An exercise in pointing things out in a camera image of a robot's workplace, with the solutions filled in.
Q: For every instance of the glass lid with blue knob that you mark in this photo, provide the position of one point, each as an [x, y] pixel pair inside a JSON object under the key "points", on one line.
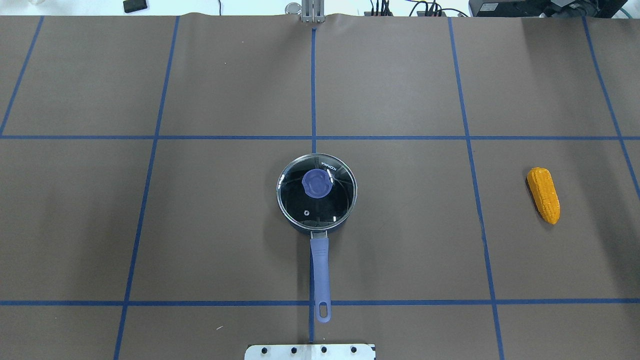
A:
{"points": [[317, 192]]}

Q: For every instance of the yellow corn cob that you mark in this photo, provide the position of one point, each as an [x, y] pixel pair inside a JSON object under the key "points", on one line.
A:
{"points": [[544, 194]]}

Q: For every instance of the silver mounting plate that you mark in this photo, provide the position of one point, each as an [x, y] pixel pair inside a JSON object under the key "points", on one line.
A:
{"points": [[336, 351]]}

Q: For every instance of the small black device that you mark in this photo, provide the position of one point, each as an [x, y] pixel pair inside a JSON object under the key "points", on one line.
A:
{"points": [[131, 6]]}

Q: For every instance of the blue saucepan with handle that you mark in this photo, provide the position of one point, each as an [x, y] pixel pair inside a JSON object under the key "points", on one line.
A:
{"points": [[320, 249]]}

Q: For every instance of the aluminium frame post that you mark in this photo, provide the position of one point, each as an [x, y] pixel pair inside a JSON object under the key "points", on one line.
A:
{"points": [[313, 11]]}

